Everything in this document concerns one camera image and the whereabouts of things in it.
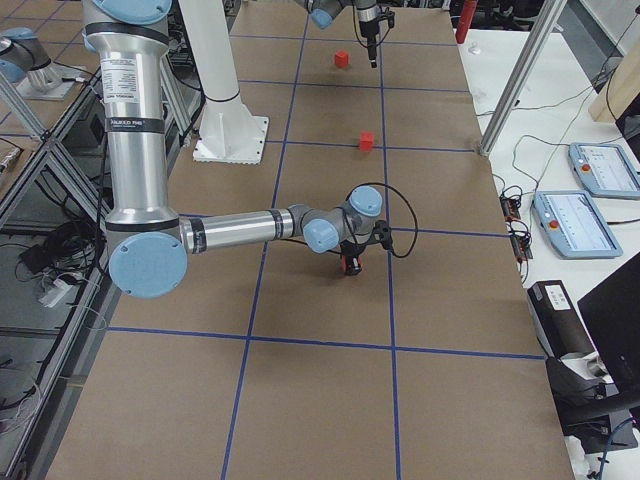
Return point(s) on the black computer monitor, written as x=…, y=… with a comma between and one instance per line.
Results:
x=590, y=410

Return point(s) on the teach pendant tablet near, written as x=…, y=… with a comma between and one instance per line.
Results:
x=574, y=225

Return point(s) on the red circuit board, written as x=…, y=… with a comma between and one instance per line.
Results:
x=510, y=206

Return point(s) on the aluminium frame rack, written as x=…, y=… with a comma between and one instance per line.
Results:
x=55, y=298

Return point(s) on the teach pendant tablet far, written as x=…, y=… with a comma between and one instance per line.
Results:
x=605, y=170

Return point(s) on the red cube block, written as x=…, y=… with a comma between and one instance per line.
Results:
x=366, y=141
x=341, y=59

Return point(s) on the teach pendant tablet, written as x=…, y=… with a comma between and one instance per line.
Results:
x=605, y=170
x=574, y=225

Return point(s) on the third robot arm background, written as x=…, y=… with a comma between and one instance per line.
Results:
x=26, y=64

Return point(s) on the black power adapter box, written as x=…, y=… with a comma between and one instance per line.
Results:
x=558, y=326

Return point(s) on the red cylinder bottle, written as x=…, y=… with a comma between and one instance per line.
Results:
x=465, y=20

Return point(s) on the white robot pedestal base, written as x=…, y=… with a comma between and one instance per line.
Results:
x=228, y=132

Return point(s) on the aluminium frame post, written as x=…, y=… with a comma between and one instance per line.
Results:
x=534, y=44

